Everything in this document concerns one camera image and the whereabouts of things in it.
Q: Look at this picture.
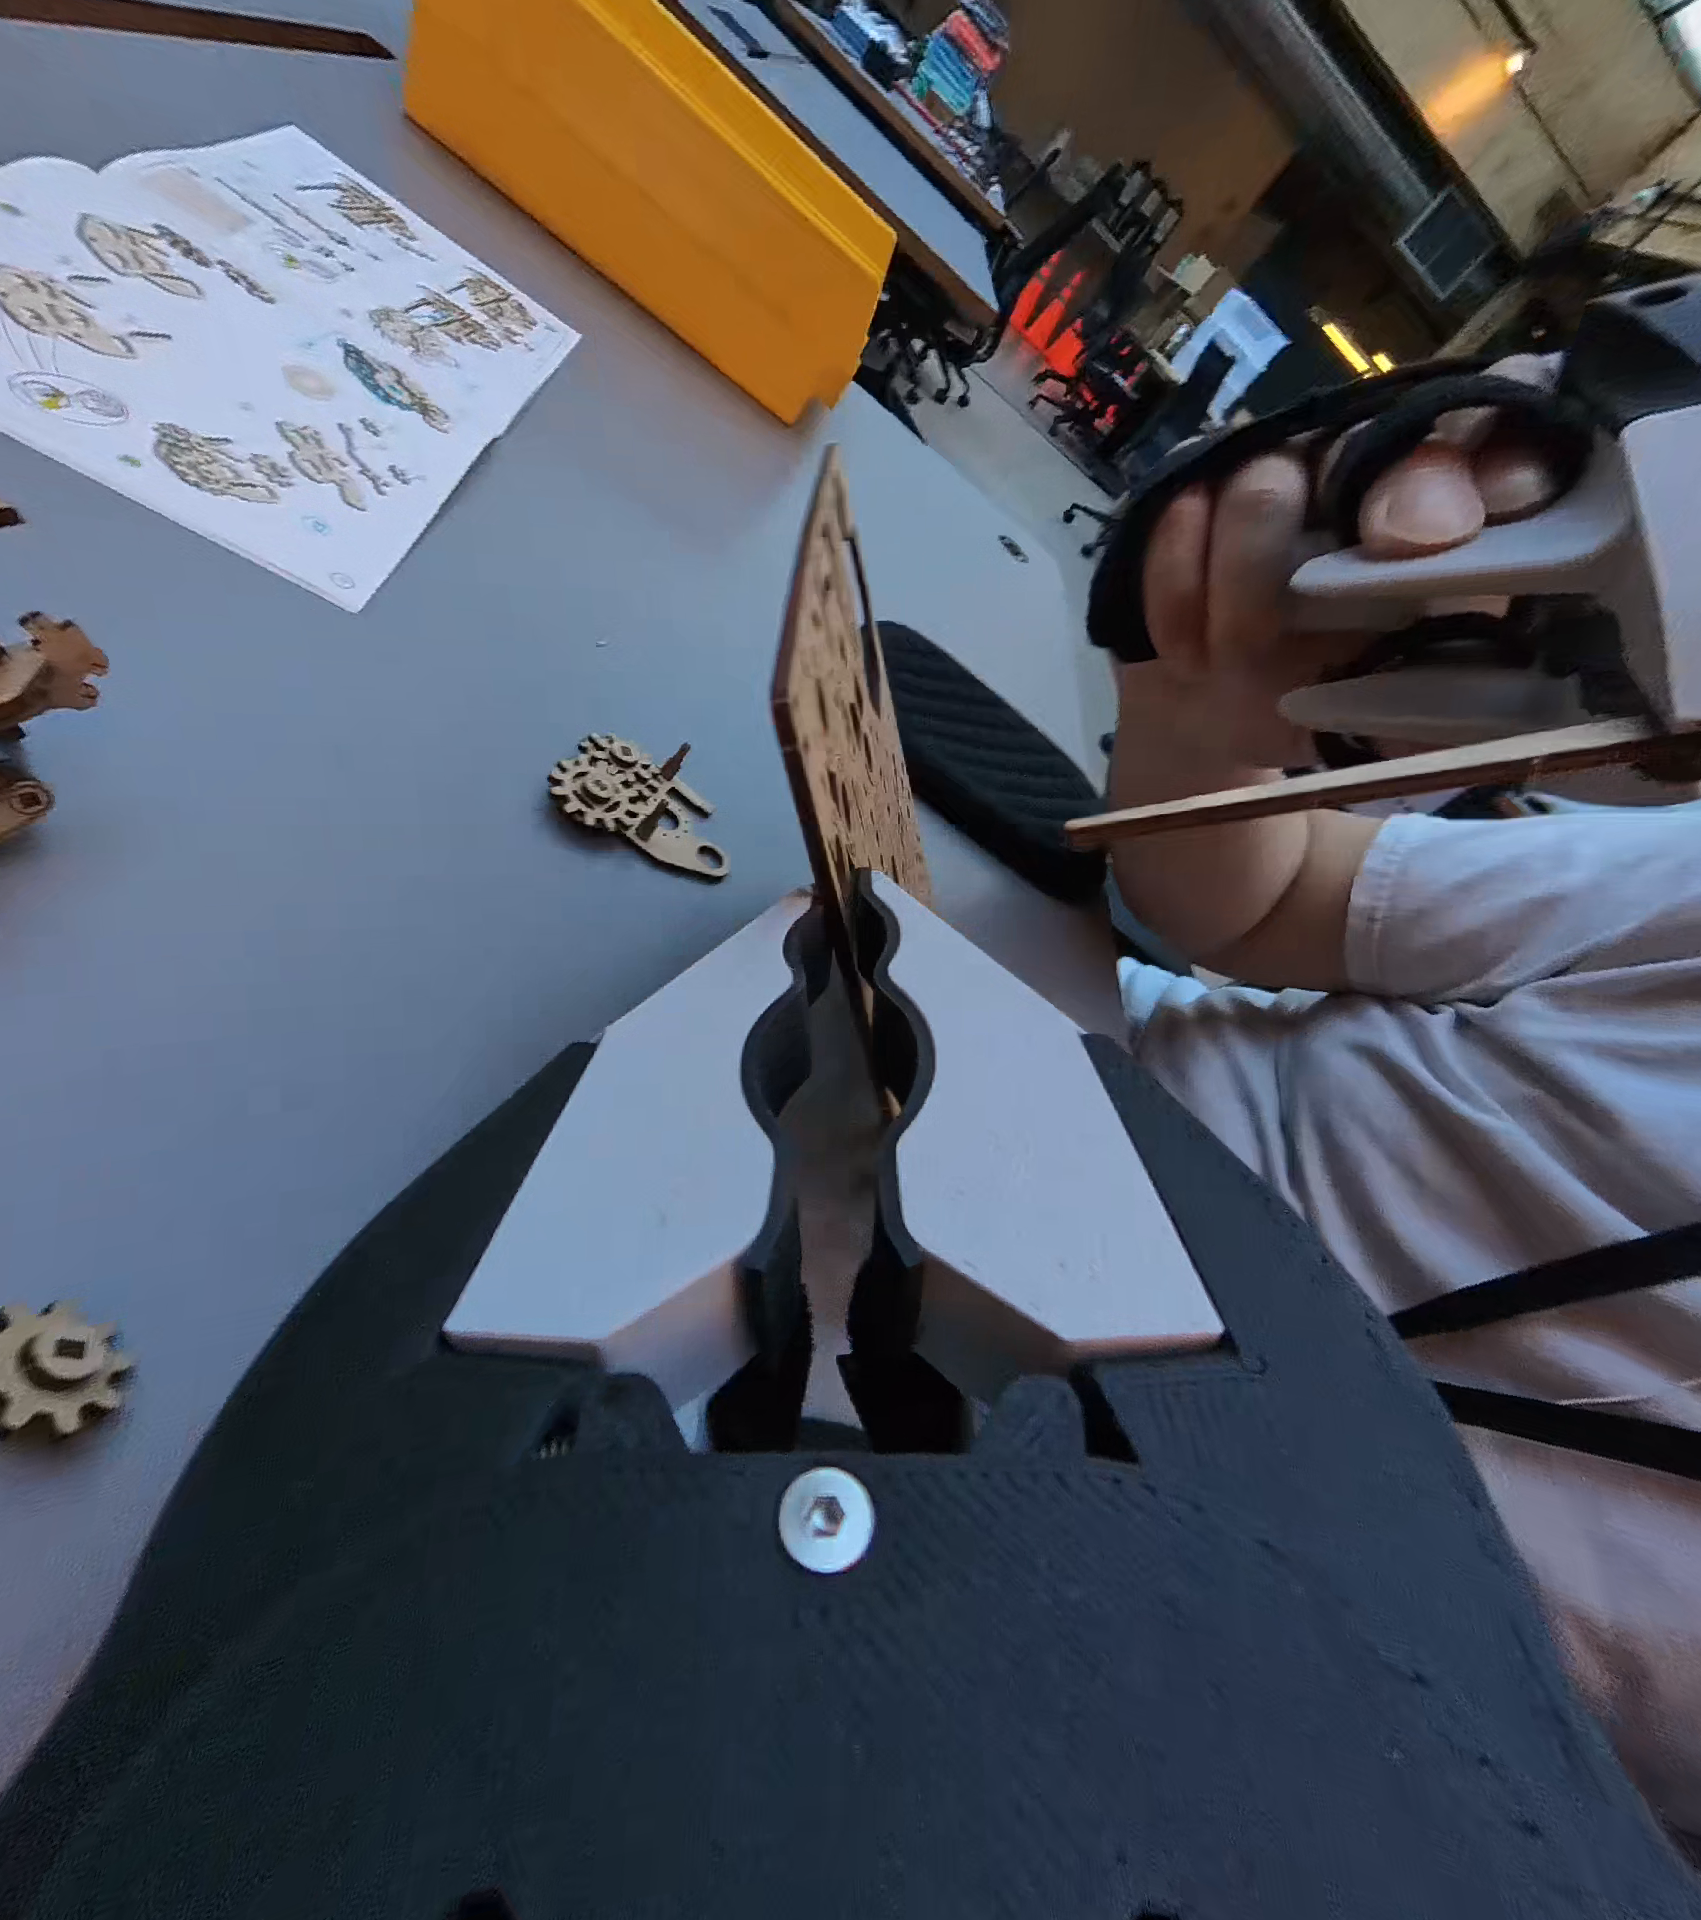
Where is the thin wooden stick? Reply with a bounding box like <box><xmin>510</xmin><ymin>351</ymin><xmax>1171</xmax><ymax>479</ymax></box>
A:
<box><xmin>1065</xmin><ymin>719</ymin><xmax>1701</xmax><ymax>856</ymax></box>

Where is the black strap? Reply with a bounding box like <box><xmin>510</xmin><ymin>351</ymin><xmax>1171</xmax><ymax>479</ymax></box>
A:
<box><xmin>1388</xmin><ymin>1218</ymin><xmax>1701</xmax><ymax>1503</ymax></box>

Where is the yellow plastic bin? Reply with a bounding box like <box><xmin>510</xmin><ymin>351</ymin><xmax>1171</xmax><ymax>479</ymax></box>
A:
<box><xmin>402</xmin><ymin>0</ymin><xmax>894</xmax><ymax>426</ymax></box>

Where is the person's white shirt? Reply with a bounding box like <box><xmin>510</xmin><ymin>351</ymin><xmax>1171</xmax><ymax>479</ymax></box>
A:
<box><xmin>1114</xmin><ymin>807</ymin><xmax>1701</xmax><ymax>1874</ymax></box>

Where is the silver ventilation duct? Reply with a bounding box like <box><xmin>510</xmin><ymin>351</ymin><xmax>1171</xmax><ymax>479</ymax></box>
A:
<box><xmin>1189</xmin><ymin>0</ymin><xmax>1459</xmax><ymax>228</ymax></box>

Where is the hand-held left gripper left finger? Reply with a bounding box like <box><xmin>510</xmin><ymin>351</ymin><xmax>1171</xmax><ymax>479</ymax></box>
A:
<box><xmin>443</xmin><ymin>897</ymin><xmax>815</xmax><ymax>1454</ymax></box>

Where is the person's right hand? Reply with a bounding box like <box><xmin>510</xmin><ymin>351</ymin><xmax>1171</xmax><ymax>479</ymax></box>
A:
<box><xmin>1112</xmin><ymin>360</ymin><xmax>1568</xmax><ymax>845</ymax></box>

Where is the row of black office chairs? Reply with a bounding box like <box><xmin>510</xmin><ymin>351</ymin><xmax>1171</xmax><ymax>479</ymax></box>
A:
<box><xmin>865</xmin><ymin>133</ymin><xmax>1215</xmax><ymax>529</ymax></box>

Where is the wooden laser-cut parts sheet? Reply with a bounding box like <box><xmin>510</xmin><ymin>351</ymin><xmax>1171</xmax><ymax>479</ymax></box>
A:
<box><xmin>770</xmin><ymin>446</ymin><xmax>936</xmax><ymax>1117</ymax></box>

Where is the wall air vent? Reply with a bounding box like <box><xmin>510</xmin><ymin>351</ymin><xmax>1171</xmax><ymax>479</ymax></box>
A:
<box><xmin>1391</xmin><ymin>189</ymin><xmax>1509</xmax><ymax>303</ymax></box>

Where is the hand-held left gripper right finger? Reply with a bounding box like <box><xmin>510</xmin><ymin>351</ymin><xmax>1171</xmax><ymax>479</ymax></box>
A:
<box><xmin>838</xmin><ymin>868</ymin><xmax>1233</xmax><ymax>1454</ymax></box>

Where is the person's right forearm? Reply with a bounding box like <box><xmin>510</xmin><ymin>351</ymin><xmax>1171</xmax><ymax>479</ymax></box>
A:
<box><xmin>1108</xmin><ymin>816</ymin><xmax>1391</xmax><ymax>993</ymax></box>

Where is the white instruction booklet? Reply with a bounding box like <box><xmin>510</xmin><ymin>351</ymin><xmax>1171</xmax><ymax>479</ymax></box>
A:
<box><xmin>0</xmin><ymin>125</ymin><xmax>581</xmax><ymax>611</ymax></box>

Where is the small wooden gear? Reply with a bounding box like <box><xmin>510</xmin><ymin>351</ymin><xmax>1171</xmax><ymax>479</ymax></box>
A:
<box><xmin>0</xmin><ymin>1301</ymin><xmax>133</xmax><ymax>1444</ymax></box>

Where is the long grey table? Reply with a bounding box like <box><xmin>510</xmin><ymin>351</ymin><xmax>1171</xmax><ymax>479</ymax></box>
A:
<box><xmin>669</xmin><ymin>0</ymin><xmax>1019</xmax><ymax>246</ymax></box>

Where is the black wrist rest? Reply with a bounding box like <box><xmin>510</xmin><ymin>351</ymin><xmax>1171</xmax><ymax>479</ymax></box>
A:
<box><xmin>871</xmin><ymin>620</ymin><xmax>1112</xmax><ymax>899</ymax></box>

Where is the stack of colourful items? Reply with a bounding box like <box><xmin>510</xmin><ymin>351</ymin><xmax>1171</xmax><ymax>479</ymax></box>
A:
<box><xmin>907</xmin><ymin>0</ymin><xmax>1014</xmax><ymax>120</ymax></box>

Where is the wooden gear assembly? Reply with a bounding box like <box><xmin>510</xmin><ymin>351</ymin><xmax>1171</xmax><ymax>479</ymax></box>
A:
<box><xmin>543</xmin><ymin>734</ymin><xmax>731</xmax><ymax>883</ymax></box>

